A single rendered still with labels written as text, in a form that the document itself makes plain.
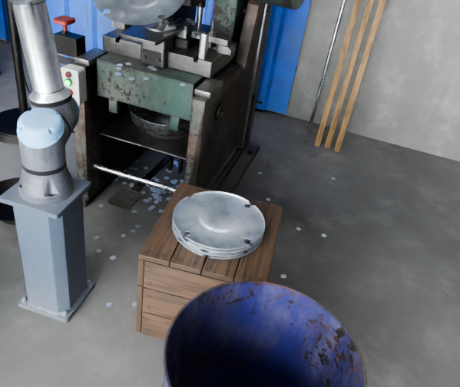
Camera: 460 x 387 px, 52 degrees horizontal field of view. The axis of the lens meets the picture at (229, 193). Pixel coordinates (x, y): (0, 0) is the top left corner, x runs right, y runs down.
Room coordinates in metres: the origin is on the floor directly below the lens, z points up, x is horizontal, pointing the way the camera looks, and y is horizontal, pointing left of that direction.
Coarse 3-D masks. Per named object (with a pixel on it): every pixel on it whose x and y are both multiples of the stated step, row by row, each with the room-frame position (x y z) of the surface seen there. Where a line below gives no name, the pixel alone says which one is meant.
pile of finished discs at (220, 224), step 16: (208, 192) 1.29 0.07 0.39; (224, 192) 1.30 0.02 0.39; (176, 208) 1.18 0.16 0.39; (192, 208) 1.19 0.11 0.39; (208, 208) 1.20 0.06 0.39; (224, 208) 1.21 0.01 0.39; (240, 208) 1.23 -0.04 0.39; (256, 208) 1.25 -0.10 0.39; (176, 224) 1.10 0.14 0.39; (192, 224) 1.11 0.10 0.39; (208, 224) 1.12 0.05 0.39; (224, 224) 1.13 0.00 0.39; (240, 224) 1.15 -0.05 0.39; (256, 224) 1.16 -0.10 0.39; (192, 240) 1.03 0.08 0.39; (208, 240) 1.05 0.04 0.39; (224, 240) 1.06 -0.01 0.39; (240, 240) 1.07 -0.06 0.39; (256, 240) 1.08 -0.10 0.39; (208, 256) 1.02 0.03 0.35; (224, 256) 1.02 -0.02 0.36; (240, 256) 1.04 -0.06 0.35
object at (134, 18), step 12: (96, 0) 1.45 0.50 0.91; (108, 0) 1.47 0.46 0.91; (120, 0) 1.48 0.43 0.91; (132, 0) 1.51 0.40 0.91; (144, 0) 1.52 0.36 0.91; (156, 0) 1.54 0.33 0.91; (168, 0) 1.55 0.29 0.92; (180, 0) 1.56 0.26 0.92; (120, 12) 1.52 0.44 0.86; (132, 12) 1.53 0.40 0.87; (144, 12) 1.55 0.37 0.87; (156, 12) 1.56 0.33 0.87; (168, 12) 1.58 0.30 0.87; (132, 24) 1.56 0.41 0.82; (144, 24) 1.58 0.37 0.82
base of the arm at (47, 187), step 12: (24, 168) 1.04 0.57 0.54; (60, 168) 1.06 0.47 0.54; (24, 180) 1.03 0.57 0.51; (36, 180) 1.02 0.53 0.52; (48, 180) 1.03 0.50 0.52; (60, 180) 1.05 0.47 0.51; (72, 180) 1.10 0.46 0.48; (24, 192) 1.02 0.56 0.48; (36, 192) 1.01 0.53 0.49; (48, 192) 1.03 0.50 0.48; (60, 192) 1.04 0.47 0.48; (72, 192) 1.08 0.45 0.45
